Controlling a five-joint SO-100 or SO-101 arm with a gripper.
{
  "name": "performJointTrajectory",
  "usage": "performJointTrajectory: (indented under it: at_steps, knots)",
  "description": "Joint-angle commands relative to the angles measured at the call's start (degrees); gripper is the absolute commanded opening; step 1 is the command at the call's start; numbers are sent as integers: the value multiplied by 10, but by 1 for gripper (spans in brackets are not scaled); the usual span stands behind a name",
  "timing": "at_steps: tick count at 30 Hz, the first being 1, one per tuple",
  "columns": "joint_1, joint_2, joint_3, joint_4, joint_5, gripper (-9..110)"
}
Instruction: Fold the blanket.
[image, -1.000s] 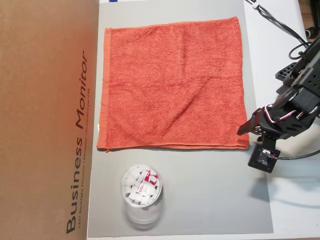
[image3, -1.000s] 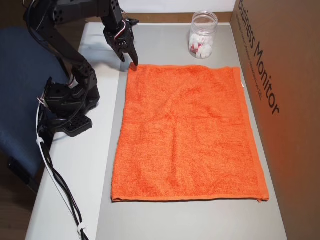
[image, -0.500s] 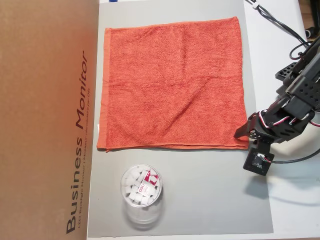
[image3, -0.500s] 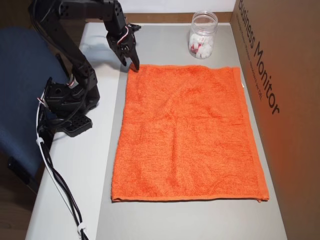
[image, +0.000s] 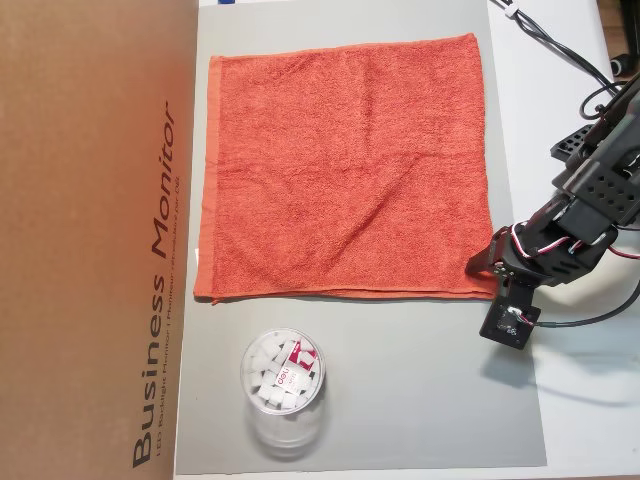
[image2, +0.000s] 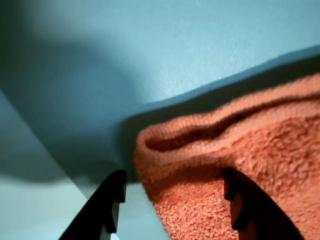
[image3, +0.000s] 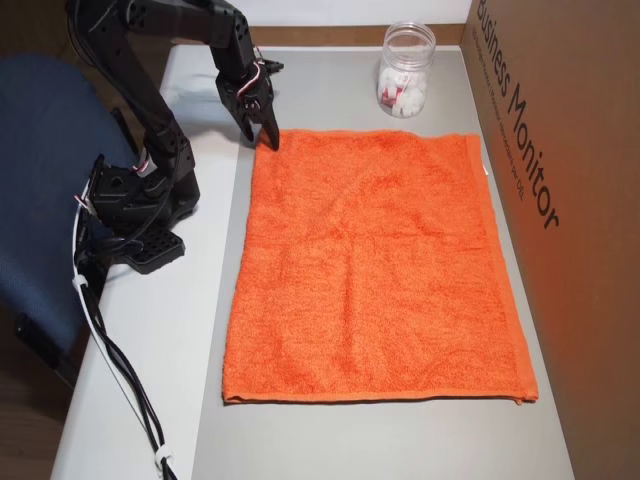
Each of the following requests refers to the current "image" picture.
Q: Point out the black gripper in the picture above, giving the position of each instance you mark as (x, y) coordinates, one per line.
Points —
(492, 258)

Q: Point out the orange terry towel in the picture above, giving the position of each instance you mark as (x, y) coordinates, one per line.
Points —
(350, 175)

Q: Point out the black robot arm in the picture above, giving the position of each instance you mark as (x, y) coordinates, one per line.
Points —
(600, 185)

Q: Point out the grey table mat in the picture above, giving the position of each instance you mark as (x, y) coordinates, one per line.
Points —
(400, 375)

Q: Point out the red white label card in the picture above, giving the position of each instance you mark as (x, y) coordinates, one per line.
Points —
(300, 357)

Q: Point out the black round knob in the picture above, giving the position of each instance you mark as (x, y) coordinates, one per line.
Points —
(622, 66)

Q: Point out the white foam cube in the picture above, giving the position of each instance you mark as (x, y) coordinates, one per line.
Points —
(276, 397)
(251, 378)
(266, 347)

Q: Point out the clear plastic jar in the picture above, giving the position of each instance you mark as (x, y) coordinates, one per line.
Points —
(280, 435)

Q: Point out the brown cardboard monitor box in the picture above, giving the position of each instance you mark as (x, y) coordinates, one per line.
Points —
(75, 200)

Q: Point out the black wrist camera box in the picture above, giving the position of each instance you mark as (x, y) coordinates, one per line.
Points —
(507, 325)

